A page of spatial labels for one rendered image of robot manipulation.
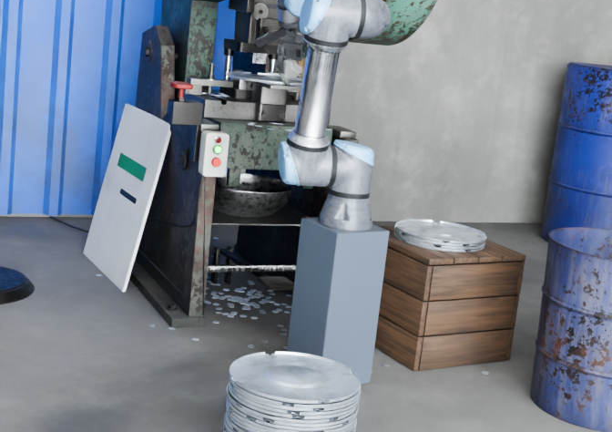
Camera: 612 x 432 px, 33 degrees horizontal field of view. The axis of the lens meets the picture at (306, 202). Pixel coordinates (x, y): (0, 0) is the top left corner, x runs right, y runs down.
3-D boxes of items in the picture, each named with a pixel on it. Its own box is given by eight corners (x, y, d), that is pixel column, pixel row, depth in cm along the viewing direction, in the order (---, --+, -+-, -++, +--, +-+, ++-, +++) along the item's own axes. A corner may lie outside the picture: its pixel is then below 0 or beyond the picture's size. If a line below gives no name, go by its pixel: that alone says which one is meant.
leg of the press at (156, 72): (206, 327, 330) (232, 43, 312) (170, 328, 325) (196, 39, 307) (133, 251, 412) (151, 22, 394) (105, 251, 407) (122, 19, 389)
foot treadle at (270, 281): (298, 303, 329) (300, 286, 328) (269, 303, 325) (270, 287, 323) (235, 252, 381) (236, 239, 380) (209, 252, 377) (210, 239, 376)
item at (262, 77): (327, 87, 333) (327, 85, 333) (243, 82, 322) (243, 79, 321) (292, 77, 359) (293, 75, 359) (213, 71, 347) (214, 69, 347)
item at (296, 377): (383, 399, 221) (383, 396, 221) (259, 408, 209) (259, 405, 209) (325, 351, 247) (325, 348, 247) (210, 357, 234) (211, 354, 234)
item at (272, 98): (305, 128, 330) (310, 86, 328) (265, 126, 325) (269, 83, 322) (276, 116, 353) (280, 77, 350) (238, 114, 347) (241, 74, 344)
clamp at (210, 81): (233, 97, 347) (236, 66, 345) (185, 94, 340) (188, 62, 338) (227, 94, 352) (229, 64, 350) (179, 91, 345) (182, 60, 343)
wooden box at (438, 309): (510, 360, 330) (526, 254, 323) (413, 371, 310) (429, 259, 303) (433, 320, 363) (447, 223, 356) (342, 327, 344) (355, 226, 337)
